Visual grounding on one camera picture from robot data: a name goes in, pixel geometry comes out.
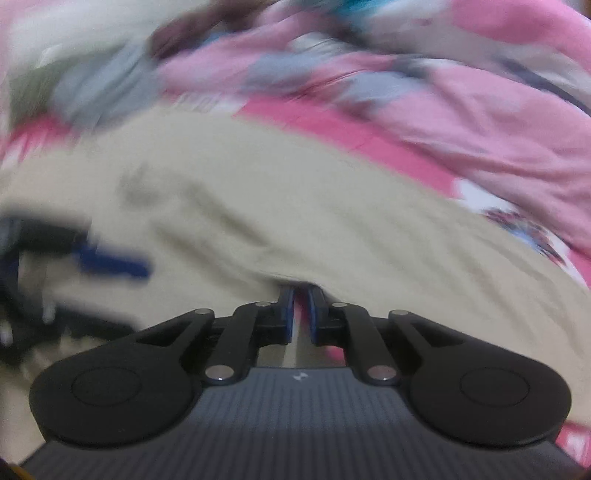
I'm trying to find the pink patterned duvet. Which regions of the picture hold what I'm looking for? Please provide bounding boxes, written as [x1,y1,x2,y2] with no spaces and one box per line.
[152,0,591,254]

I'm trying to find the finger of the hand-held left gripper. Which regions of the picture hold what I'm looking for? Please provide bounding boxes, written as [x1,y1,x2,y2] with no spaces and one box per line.
[74,239,151,281]

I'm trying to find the pink floral blanket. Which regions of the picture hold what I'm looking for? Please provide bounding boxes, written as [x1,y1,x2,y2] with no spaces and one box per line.
[0,92,591,462]

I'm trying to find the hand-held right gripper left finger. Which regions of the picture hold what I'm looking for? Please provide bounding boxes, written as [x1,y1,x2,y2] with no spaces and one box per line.
[136,285,295,386]

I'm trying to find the teal pillow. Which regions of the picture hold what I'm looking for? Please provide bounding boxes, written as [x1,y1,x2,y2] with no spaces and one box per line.
[330,0,386,20]

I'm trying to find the grey garment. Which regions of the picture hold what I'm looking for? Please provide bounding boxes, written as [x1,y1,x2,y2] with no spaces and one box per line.
[48,44,160,127]

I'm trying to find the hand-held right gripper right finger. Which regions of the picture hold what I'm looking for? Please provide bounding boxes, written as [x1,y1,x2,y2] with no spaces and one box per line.
[308,285,465,386]

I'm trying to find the beige pants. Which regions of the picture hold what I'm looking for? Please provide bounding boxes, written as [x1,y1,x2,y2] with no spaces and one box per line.
[0,111,591,462]

